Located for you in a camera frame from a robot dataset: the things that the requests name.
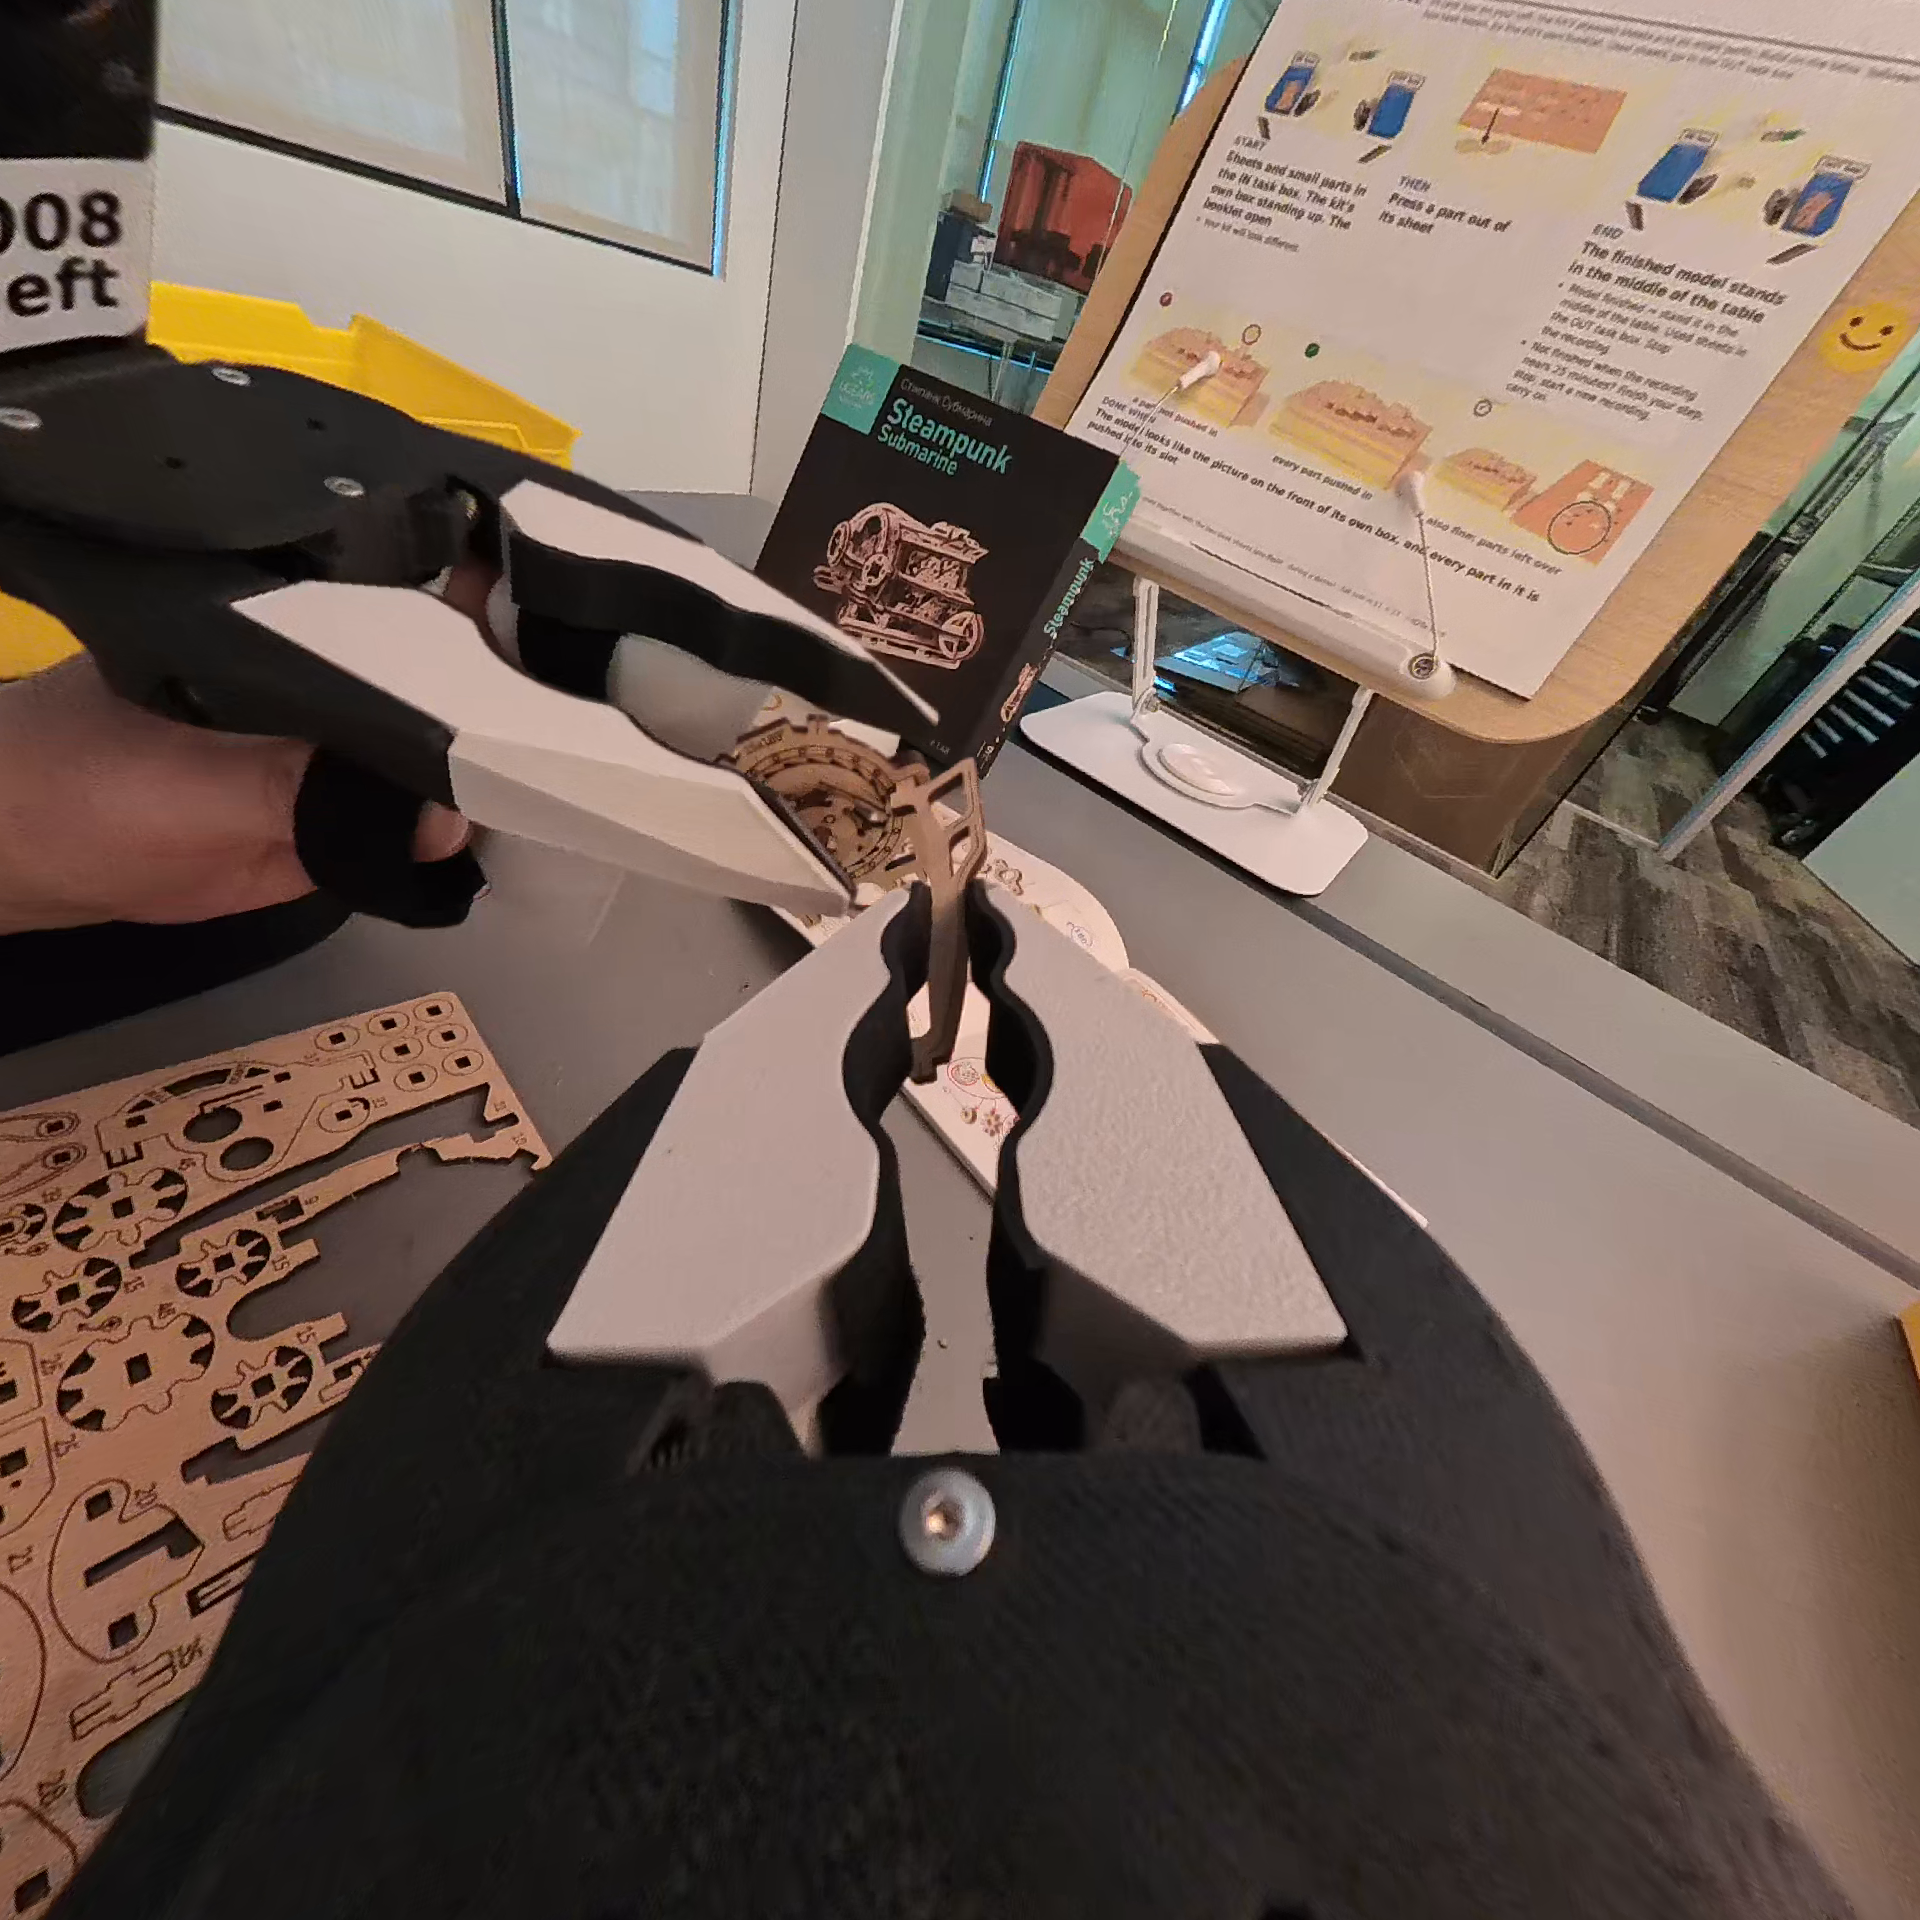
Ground orange 3D printer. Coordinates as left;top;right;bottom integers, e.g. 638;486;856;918
997;139;1133;302

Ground assembly instruction booklet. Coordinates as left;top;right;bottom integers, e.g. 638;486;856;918
785;831;1225;1201

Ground black model kit box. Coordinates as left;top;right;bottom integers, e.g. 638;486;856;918
753;343;1142;775

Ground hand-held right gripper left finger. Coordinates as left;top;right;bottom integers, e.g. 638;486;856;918
546;903;922;1454

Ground round wooden model assembly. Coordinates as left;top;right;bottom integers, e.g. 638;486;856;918
726;711;940;889

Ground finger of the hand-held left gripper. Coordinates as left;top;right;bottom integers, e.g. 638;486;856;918
482;478;944;752
231;575;860;916

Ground white tablet stand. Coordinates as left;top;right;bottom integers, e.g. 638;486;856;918
1020;575;1455;897

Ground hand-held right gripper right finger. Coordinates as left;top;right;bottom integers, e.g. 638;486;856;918
967;883;1345;1448

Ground window with white frame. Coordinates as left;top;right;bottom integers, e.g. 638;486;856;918
151;0;740;275

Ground illustrated instruction poster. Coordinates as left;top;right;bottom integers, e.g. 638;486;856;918
1071;0;1920;704

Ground person's left hand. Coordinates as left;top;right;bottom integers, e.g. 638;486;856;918
0;660;484;939

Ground yellow smiley sticker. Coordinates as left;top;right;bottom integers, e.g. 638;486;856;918
1818;300;1920;377

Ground yellow plastic bin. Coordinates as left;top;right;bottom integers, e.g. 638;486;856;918
0;281;585;683

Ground wooden laser-cut parts sheet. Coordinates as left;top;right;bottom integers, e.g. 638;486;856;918
0;990;552;1920

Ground instruction poster on stand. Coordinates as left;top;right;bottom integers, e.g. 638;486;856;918
1036;0;1920;880

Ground curved wooden model part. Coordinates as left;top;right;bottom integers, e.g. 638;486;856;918
881;756;994;1085

